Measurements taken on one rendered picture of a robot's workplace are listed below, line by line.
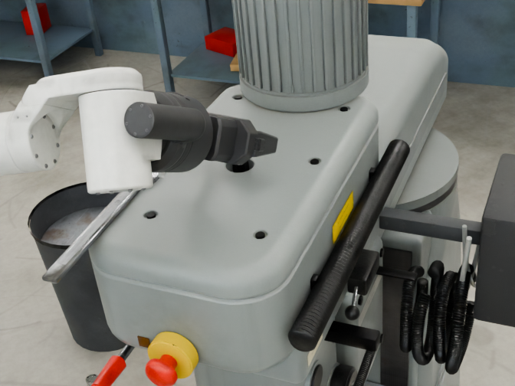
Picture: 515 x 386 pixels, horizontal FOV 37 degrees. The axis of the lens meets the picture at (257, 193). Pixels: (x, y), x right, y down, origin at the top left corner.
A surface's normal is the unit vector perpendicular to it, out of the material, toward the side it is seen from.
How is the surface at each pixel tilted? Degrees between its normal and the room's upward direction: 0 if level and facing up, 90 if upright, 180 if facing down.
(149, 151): 75
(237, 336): 90
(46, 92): 57
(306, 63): 90
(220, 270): 27
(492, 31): 90
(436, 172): 0
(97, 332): 94
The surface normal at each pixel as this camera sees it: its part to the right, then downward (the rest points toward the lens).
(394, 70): -0.08, -0.83
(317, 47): 0.24, 0.52
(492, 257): -0.39, 0.54
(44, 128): 0.97, -0.11
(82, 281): -0.06, 0.61
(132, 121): -0.45, 0.03
